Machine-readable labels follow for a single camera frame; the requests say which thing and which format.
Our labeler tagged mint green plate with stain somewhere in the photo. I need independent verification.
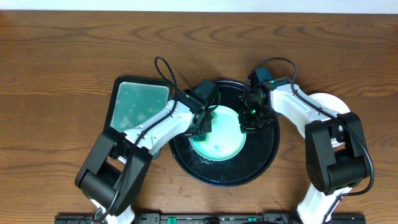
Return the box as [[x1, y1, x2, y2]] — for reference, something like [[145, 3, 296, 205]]
[[189, 106, 246, 161]]

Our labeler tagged white plate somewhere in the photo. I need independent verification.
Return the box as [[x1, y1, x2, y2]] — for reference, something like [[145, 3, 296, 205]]
[[297, 93, 350, 148]]

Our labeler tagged green yellow sponge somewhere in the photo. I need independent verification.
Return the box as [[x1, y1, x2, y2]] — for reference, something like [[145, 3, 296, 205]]
[[192, 133, 210, 144]]

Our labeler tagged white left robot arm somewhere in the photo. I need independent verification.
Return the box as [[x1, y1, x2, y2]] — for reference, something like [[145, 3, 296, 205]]
[[75, 88, 220, 223]]

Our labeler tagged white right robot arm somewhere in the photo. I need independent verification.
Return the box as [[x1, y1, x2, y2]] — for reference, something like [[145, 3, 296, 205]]
[[239, 77, 375, 223]]

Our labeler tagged round black tray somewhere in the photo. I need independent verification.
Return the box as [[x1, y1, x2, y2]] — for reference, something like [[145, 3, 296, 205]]
[[169, 80, 280, 187]]

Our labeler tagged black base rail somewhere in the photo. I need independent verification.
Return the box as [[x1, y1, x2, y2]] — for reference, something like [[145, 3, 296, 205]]
[[54, 211, 366, 224]]

